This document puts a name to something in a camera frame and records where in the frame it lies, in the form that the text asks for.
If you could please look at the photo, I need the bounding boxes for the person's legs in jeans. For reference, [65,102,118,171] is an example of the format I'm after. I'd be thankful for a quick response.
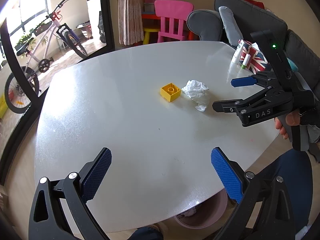
[127,149,314,240]

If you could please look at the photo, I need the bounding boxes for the patterned curtain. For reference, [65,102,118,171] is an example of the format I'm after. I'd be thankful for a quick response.
[118,0,144,46]

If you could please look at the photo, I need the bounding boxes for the person's right hand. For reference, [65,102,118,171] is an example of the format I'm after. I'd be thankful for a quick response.
[274,111,300,140]

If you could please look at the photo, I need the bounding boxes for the black door frame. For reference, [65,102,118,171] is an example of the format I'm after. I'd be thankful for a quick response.
[1,0,115,186]

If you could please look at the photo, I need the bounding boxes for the yellow crate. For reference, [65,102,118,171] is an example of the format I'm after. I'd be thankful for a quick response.
[0,94,8,118]

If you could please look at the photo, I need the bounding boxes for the red cushion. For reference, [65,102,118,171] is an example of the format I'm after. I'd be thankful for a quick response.
[244,0,265,9]

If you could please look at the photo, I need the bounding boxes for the crumpled white tissue back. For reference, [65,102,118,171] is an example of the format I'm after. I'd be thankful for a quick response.
[181,80,210,112]

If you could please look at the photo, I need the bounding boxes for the dark grey sofa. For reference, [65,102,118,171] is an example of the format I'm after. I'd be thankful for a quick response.
[187,0,319,96]

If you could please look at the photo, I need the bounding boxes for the small white green bottle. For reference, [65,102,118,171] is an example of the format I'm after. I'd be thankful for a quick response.
[241,54,251,69]

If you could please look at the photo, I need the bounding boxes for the red kids table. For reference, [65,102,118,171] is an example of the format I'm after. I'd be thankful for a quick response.
[142,13,161,29]

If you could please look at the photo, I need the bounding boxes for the yellow toy brick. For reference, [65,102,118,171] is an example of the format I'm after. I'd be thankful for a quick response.
[160,83,181,102]

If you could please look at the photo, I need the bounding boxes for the pink trash bin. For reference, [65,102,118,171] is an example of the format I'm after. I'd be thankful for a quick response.
[174,189,228,229]

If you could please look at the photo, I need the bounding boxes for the light grey cushion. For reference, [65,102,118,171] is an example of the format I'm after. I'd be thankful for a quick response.
[219,6,243,47]

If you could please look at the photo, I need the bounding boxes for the yellow kids stool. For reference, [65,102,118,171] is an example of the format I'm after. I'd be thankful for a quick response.
[143,27,160,45]

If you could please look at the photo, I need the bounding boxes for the union jack tissue box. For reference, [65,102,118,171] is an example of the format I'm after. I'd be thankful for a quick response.
[238,41,271,74]

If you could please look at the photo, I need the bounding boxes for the white tube bottle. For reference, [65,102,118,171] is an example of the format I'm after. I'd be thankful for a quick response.
[231,40,244,64]

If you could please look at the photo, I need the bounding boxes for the teal thermos bottle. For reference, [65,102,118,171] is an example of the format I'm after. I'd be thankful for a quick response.
[287,58,298,73]

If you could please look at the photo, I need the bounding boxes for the white bicycle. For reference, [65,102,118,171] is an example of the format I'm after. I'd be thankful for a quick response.
[4,0,88,114]

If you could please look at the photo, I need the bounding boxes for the pink kids chair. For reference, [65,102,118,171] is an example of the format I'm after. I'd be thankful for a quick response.
[155,0,194,43]

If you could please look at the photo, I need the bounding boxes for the beige slipper shoe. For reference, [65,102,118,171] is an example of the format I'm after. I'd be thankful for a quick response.
[148,222,168,235]

